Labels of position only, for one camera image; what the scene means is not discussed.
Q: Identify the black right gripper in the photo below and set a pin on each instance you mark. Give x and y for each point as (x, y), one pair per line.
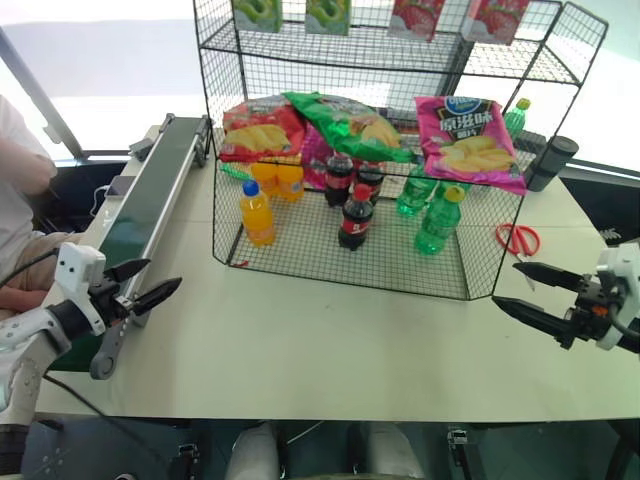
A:
(590, 312)

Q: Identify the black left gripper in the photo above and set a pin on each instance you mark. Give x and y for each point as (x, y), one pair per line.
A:
(111, 300)

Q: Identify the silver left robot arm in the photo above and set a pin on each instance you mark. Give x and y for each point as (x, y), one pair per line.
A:
(30, 330)

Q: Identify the dark green conveyor belt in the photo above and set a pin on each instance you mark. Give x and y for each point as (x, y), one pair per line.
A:
(140, 200)

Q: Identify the smartphone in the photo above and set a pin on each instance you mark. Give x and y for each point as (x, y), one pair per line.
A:
(119, 186)

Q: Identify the green soda bottle yellow cap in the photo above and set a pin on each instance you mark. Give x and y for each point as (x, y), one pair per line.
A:
(517, 122)
(437, 225)

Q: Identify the orange soda bottle blue cap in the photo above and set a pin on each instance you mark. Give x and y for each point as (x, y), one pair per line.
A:
(257, 217)

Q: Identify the grey control box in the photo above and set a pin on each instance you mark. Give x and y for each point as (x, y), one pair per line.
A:
(142, 150)

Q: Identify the black cylinder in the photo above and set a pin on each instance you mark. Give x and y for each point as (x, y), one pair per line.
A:
(550, 162)

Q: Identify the person in white shirt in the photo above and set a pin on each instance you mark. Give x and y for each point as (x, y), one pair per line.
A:
(17, 200)

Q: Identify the black box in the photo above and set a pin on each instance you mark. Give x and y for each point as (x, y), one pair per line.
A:
(530, 141)

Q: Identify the pink chips bag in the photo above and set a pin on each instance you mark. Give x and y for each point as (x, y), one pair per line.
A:
(467, 142)

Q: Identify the red chips bag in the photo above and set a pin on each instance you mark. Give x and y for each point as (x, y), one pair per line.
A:
(260, 132)

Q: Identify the cola bottle red cap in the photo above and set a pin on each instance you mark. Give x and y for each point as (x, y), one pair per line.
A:
(356, 220)

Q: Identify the white rounded leg cover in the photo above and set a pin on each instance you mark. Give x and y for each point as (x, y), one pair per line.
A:
(395, 452)
(256, 452)

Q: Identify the magenta chips bag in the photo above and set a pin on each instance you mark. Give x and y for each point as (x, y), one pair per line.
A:
(315, 160)

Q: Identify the green chips bag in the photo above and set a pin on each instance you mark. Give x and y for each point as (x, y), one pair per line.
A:
(345, 125)

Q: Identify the strawberry juice carton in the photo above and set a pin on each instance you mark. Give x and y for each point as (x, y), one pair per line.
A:
(417, 17)
(495, 20)

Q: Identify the green juice carton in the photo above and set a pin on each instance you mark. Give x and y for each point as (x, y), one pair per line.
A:
(327, 16)
(257, 14)

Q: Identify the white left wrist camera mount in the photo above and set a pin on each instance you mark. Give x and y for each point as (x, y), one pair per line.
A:
(75, 265)

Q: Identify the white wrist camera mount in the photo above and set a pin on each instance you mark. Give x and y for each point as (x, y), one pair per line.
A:
(622, 270)
(75, 265)

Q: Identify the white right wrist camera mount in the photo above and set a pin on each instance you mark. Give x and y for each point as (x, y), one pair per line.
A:
(622, 270)

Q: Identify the grey window frame bar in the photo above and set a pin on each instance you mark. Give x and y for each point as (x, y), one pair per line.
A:
(45, 100)

